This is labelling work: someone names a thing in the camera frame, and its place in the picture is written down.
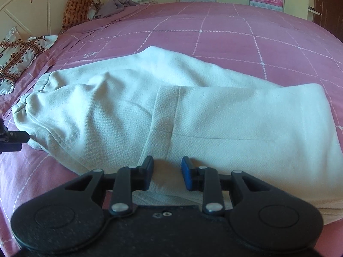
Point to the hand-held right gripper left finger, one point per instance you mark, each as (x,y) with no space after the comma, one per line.
(148,172)

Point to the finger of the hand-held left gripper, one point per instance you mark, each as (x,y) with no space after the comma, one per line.
(16,136)
(10,147)

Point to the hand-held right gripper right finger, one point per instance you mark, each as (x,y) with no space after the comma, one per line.
(186,172)

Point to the white pants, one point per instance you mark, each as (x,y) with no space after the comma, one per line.
(214,125)

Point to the white brown patterned pillow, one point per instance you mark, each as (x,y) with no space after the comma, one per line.
(18,56)

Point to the cream wooden headboard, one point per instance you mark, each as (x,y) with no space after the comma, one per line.
(40,8)

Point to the orange patterned pillow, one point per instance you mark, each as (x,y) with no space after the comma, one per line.
(76,12)

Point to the pink pillow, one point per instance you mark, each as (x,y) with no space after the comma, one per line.
(107,25)

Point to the pink checked bed sheet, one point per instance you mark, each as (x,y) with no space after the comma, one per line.
(227,32)

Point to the grey crumpled cloth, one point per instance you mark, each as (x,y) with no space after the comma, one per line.
(118,6)

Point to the stack of papers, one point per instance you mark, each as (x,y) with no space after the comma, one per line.
(147,1)

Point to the brown wooden door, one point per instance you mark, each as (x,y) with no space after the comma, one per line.
(325,5)

